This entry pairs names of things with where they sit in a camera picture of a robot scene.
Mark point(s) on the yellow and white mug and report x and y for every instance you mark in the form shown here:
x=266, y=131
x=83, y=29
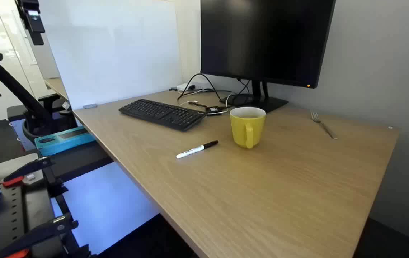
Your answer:
x=247, y=129

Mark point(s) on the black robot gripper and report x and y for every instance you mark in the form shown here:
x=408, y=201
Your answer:
x=32, y=16

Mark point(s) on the black clamp with orange tip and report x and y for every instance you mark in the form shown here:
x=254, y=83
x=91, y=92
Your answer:
x=26, y=169
x=40, y=231

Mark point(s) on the white divider panel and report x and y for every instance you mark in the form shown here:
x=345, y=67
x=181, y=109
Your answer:
x=118, y=47

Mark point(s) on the black capped white marker pen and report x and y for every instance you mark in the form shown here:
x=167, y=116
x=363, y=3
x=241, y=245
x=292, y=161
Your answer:
x=197, y=149

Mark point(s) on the black computer monitor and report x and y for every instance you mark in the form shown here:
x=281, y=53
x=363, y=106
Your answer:
x=266, y=37

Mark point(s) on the teal plastic box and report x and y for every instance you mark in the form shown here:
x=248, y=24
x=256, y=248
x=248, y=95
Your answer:
x=62, y=139

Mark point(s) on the white power strip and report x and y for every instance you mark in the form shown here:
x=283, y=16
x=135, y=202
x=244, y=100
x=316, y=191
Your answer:
x=185, y=88

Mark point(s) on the black perforated bench plate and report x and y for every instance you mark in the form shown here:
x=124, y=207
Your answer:
x=3, y=217

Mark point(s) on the black monitor stand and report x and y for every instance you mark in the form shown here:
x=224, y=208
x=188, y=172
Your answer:
x=261, y=102

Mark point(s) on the black computer keyboard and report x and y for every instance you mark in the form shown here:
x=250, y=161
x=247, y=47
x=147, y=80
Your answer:
x=161, y=113

